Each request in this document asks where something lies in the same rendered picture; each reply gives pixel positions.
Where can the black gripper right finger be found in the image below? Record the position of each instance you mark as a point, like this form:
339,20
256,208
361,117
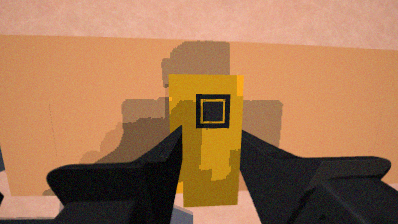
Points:
281,183

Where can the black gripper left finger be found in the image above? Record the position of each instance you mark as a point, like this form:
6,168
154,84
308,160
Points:
151,179

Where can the tan panel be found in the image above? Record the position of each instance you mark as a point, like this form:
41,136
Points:
85,99

